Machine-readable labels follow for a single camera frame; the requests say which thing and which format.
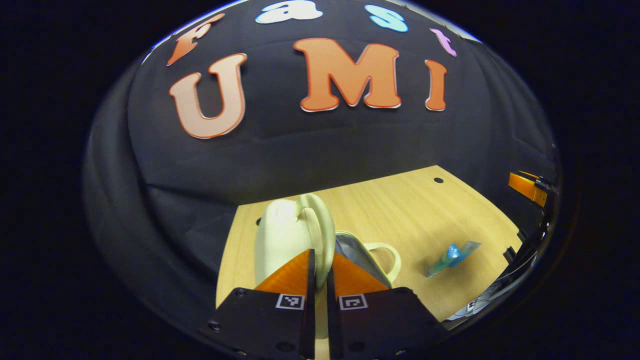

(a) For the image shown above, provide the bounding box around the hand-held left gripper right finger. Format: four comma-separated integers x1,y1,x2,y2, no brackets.
326,251,448,360

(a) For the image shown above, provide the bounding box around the blue squeeze tube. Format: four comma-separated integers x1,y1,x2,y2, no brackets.
440,241,482,268

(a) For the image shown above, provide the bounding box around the cream suitcase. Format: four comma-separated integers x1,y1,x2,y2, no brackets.
254,193,402,341

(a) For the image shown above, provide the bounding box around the blue capped clear bottle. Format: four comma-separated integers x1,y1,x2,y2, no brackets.
425,243,461,278

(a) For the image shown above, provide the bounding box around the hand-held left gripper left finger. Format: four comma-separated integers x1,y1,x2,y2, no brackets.
207,248,317,360

